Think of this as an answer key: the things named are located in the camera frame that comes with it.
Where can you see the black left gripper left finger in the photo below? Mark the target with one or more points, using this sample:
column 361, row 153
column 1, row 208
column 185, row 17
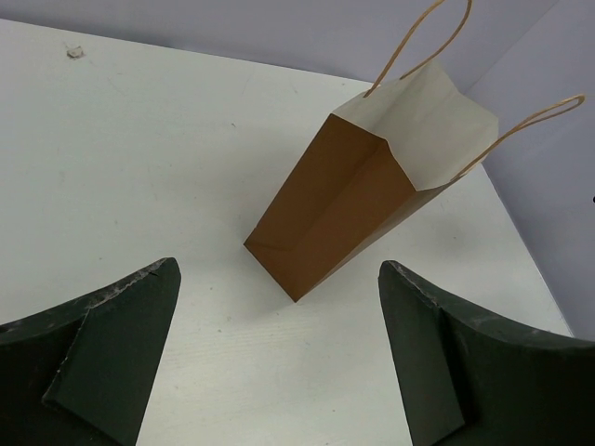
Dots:
column 82, row 373

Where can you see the small white scrap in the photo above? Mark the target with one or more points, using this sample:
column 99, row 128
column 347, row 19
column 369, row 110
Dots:
column 75, row 52

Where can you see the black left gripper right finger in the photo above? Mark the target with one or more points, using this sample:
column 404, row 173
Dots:
column 469, row 376

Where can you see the brown paper bag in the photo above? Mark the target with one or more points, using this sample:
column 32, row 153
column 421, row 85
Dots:
column 376, row 160

